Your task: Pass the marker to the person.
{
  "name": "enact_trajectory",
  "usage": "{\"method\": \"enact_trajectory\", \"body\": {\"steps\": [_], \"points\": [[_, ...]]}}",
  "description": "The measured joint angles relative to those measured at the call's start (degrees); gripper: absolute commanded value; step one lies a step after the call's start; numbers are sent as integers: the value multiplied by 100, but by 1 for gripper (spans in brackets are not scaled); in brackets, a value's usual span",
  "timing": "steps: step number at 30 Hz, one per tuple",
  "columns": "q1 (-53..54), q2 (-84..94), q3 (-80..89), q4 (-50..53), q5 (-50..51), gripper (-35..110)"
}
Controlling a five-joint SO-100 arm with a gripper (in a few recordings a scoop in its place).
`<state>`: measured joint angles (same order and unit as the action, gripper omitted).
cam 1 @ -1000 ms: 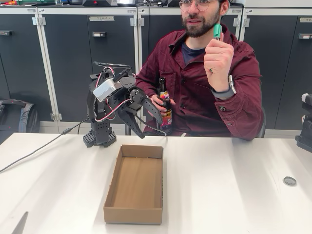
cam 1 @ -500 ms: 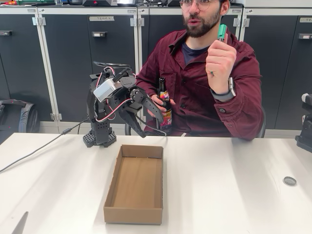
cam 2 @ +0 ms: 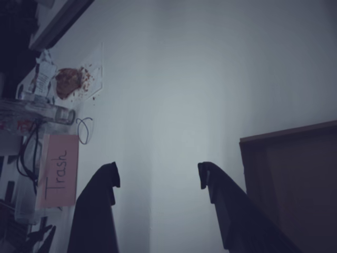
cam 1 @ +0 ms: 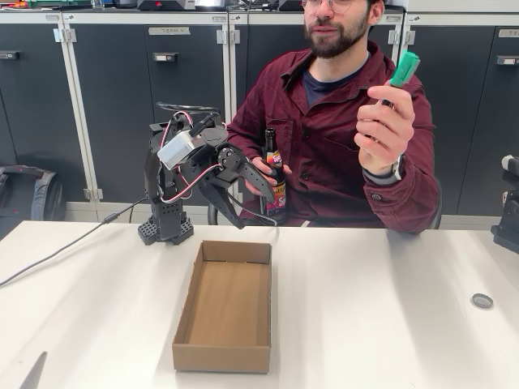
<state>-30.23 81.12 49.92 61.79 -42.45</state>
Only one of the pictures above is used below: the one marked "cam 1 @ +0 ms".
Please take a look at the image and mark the green box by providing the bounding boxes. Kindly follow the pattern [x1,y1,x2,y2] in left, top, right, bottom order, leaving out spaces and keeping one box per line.
[28,0,92,10]

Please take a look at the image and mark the man in maroon shirt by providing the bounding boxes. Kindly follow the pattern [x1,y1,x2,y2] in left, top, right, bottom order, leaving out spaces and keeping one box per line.
[225,0,443,234]

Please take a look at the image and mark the brown glass soda bottle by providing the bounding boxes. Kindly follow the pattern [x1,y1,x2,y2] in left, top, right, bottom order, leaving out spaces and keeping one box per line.
[259,126,288,223]

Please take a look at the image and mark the person's right forearm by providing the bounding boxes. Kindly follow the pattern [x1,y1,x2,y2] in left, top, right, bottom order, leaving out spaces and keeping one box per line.
[225,121,268,163]

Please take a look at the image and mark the person's right hand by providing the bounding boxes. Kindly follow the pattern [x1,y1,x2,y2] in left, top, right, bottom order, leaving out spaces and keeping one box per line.
[245,156,294,196]

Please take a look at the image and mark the open cardboard box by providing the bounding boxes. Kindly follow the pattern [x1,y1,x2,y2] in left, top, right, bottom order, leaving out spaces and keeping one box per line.
[171,239,272,374]

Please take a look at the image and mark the black power cable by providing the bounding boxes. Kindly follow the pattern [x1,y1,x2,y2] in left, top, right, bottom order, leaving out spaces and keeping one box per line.
[0,197,147,288]

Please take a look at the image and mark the round wire-rim glasses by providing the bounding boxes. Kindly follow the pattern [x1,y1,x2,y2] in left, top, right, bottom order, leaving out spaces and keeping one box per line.
[302,0,366,15]

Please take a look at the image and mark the person's left forearm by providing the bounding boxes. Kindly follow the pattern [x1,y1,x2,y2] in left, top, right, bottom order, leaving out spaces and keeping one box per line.
[362,161,441,234]

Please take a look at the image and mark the grey flat object edge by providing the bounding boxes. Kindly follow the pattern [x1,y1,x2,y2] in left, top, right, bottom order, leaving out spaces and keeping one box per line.
[18,350,49,389]

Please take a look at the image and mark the grey black backpack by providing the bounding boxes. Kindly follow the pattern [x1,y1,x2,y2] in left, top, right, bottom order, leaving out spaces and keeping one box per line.
[0,164,68,240]

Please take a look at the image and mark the green permanent marker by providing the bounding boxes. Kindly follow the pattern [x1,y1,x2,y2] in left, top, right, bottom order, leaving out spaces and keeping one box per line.
[379,50,422,109]

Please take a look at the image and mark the person's left hand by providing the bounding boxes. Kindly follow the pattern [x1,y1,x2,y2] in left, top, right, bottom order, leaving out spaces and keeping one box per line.
[354,83,417,173]

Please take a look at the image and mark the metal bottle cap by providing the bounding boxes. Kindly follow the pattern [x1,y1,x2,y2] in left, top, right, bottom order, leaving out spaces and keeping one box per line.
[470,293,495,310]

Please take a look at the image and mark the silver camera box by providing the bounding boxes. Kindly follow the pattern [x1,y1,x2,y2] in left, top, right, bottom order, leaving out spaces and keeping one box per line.
[157,130,199,171]

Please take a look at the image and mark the silver smartwatch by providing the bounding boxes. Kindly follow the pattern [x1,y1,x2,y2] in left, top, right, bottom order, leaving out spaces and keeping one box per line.
[362,153,406,186]

